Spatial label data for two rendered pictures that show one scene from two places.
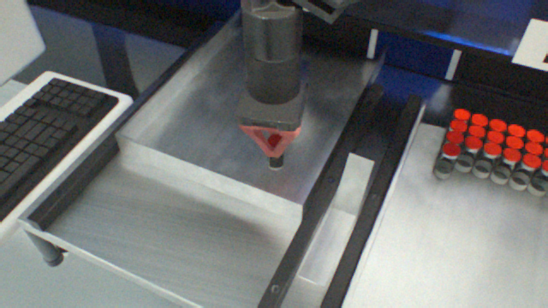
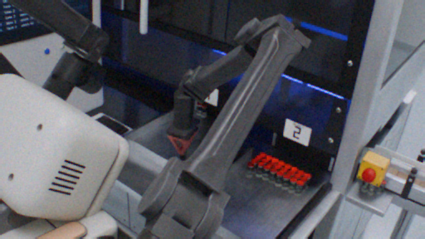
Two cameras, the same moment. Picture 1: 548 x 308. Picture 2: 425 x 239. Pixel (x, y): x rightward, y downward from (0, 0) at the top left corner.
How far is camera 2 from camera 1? 77 cm
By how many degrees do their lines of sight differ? 20
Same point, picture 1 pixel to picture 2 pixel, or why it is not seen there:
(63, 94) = (106, 122)
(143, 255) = (123, 176)
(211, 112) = (164, 138)
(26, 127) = not seen: hidden behind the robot
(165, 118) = (145, 136)
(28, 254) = not seen: hidden behind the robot
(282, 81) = (183, 121)
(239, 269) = not seen: hidden behind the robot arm
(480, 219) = (255, 192)
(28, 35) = (98, 95)
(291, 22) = (188, 100)
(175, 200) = (139, 163)
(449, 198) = (246, 183)
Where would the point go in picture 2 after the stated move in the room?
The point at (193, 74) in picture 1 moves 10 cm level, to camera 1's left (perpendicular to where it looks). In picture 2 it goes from (162, 123) to (135, 118)
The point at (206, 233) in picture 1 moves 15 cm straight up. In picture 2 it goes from (148, 175) to (147, 132)
